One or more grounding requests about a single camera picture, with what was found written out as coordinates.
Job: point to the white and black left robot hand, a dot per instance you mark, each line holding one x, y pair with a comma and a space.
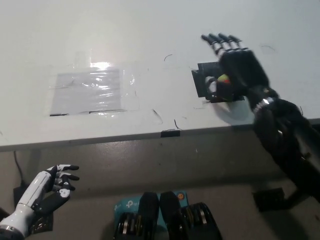
35, 187

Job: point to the black tape patch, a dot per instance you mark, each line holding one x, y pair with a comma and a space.
202, 86

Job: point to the clear plastic taped sheet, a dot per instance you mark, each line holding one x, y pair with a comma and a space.
85, 92

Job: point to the orange and yellow tennis ball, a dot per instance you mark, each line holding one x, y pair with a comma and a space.
223, 78

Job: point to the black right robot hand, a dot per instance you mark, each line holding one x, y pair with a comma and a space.
242, 70

